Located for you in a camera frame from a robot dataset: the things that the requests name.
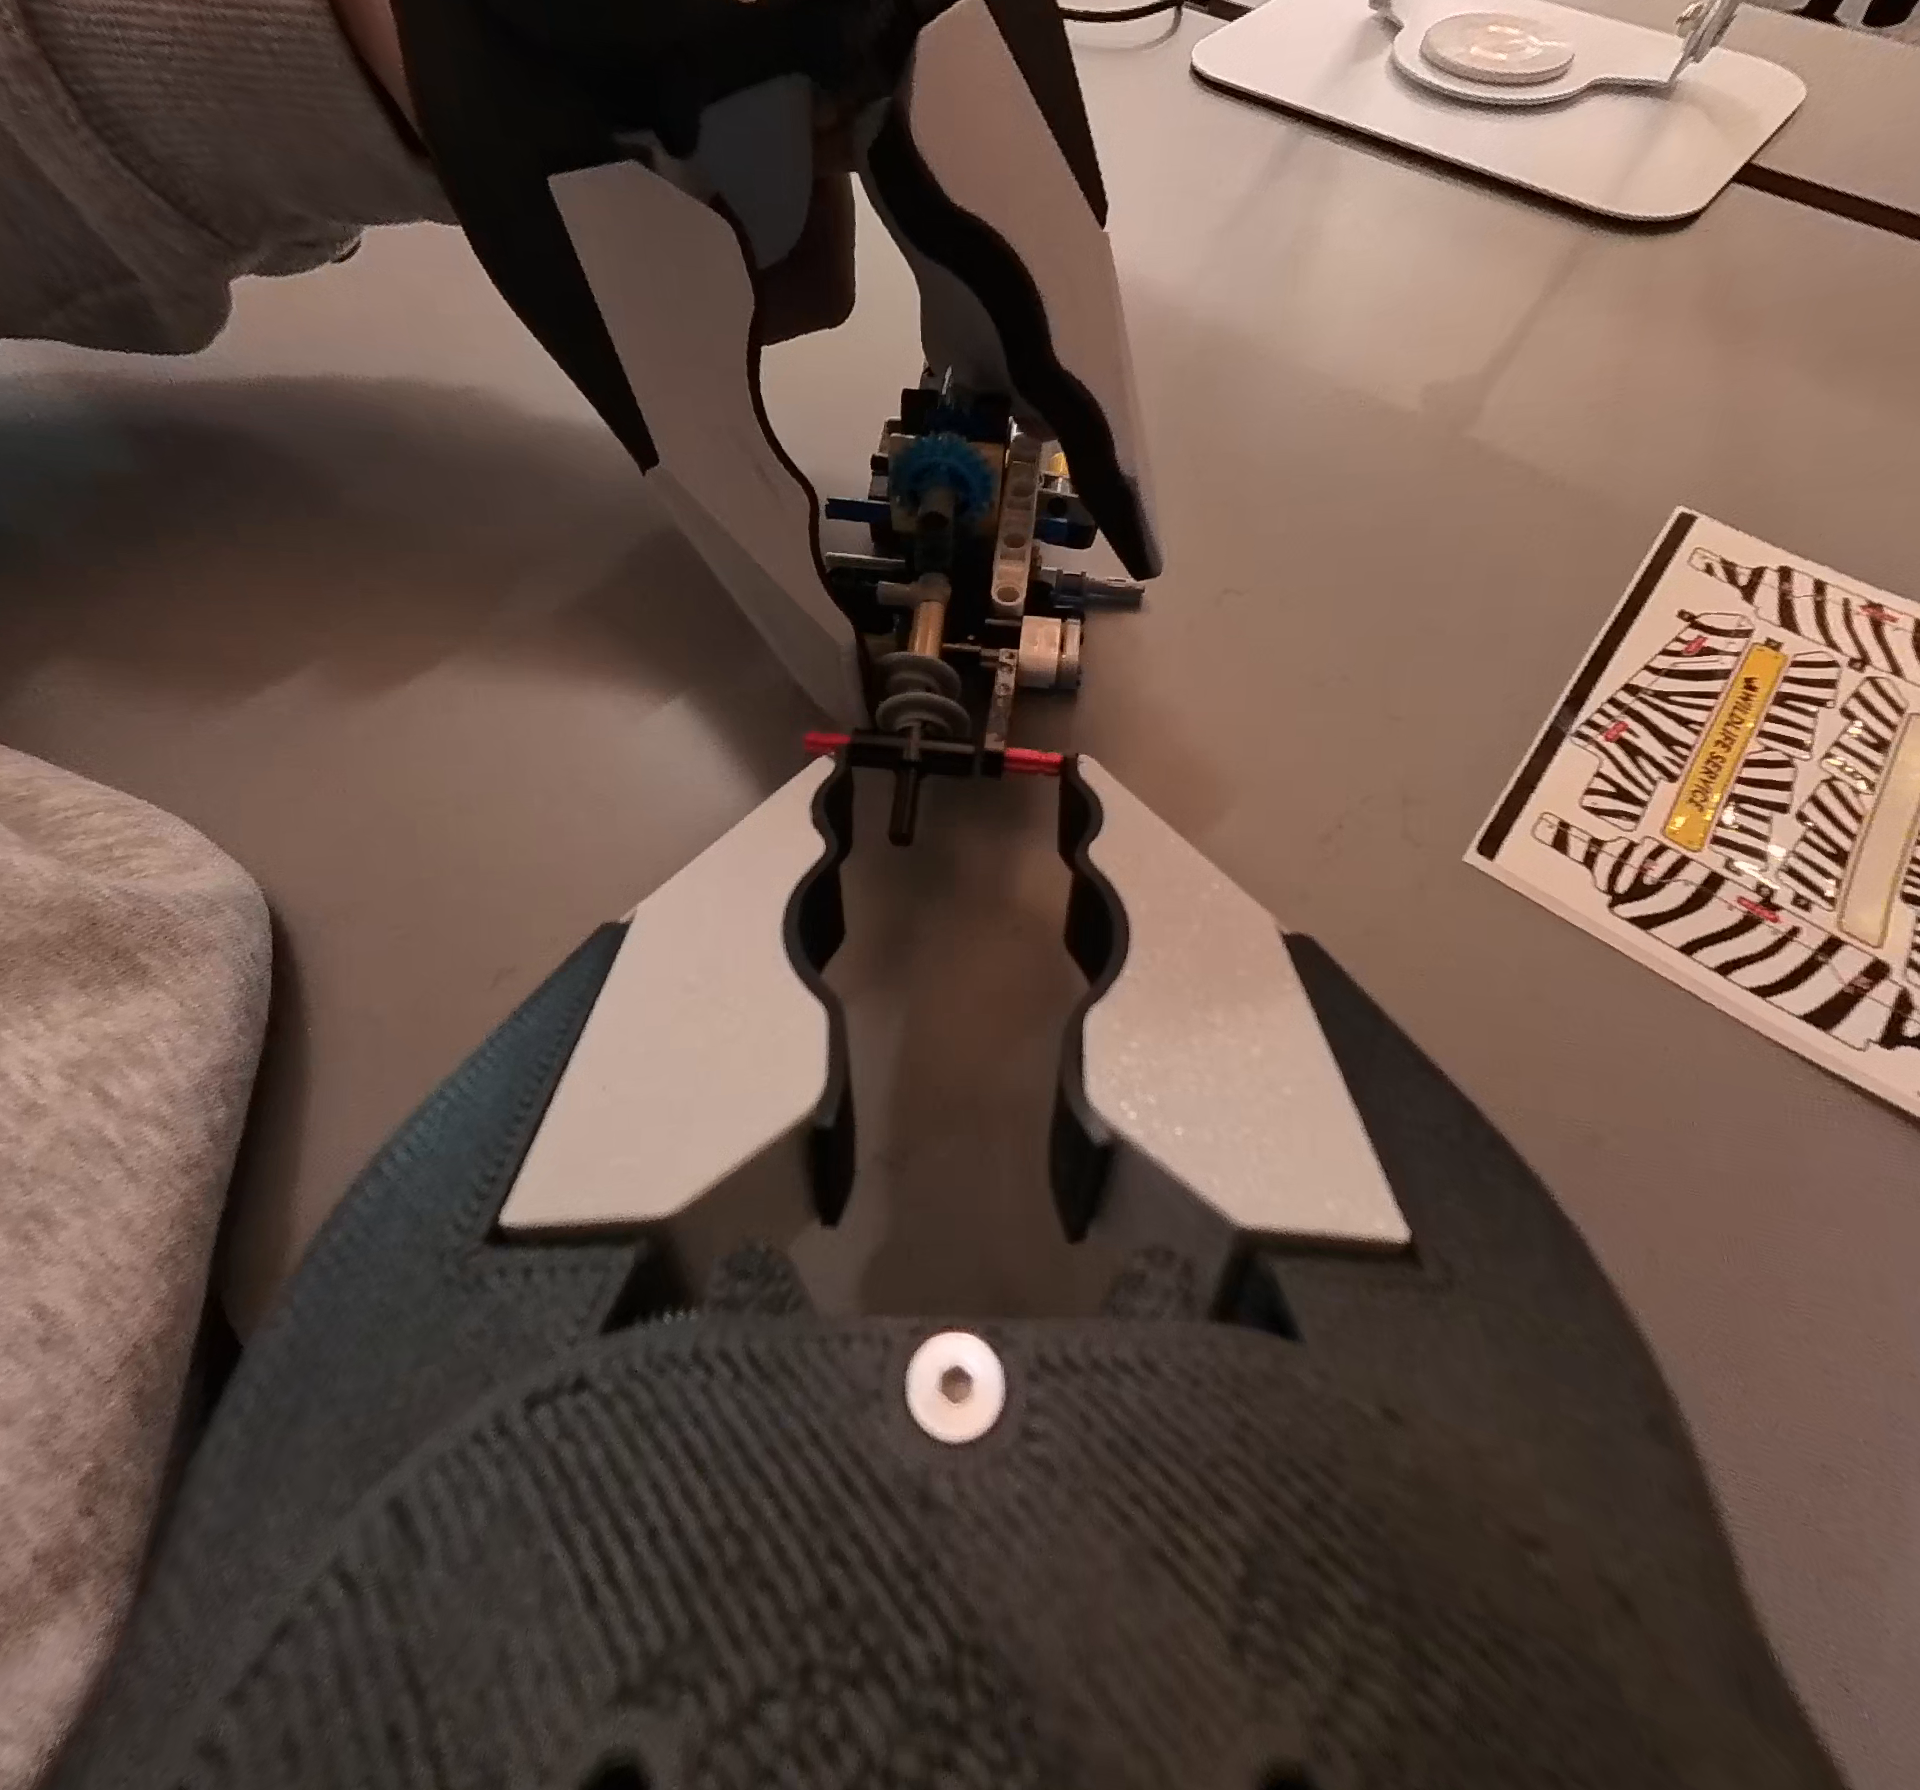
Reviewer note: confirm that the person's left hand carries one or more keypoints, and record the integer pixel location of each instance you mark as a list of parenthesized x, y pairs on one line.
[(810, 283)]

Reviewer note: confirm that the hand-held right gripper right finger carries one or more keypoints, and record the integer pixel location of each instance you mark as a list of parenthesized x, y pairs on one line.
[(1230, 1070)]

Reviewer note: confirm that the zebra striped sticker sheet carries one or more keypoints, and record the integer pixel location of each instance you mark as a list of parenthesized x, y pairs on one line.
[(1725, 800)]

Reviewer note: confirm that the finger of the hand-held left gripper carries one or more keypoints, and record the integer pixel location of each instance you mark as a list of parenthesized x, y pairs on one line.
[(691, 364), (1035, 214)]

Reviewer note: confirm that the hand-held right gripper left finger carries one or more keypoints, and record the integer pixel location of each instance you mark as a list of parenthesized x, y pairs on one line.
[(675, 1054)]

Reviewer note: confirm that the multicoloured lego gear assembly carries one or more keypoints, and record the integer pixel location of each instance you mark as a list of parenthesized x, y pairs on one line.
[(930, 620)]

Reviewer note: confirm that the white monitor stand base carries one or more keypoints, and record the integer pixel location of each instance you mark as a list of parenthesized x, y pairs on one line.
[(1651, 124)]

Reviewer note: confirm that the person's left forearm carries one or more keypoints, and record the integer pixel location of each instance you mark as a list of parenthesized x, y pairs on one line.
[(151, 95)]

